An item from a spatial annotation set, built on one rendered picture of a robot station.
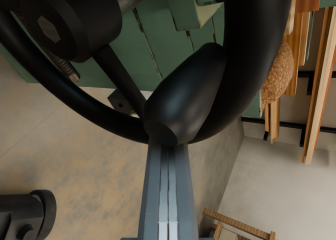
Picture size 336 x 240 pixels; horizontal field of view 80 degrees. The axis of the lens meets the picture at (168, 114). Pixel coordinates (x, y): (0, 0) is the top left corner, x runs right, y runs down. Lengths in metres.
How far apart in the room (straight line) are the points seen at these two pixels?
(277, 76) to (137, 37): 0.25
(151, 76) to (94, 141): 0.84
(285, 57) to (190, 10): 0.23
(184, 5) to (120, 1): 0.06
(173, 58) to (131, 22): 0.10
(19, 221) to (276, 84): 0.87
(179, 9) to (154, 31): 0.16
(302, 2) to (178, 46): 0.18
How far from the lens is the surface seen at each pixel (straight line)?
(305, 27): 0.50
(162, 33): 0.37
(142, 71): 0.45
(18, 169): 1.08
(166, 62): 0.39
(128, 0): 0.20
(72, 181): 1.23
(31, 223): 0.95
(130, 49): 0.43
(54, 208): 1.00
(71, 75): 0.45
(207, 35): 0.33
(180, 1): 0.22
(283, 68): 0.38
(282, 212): 3.65
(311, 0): 0.37
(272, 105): 3.01
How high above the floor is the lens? 0.96
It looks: 34 degrees down
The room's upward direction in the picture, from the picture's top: 98 degrees clockwise
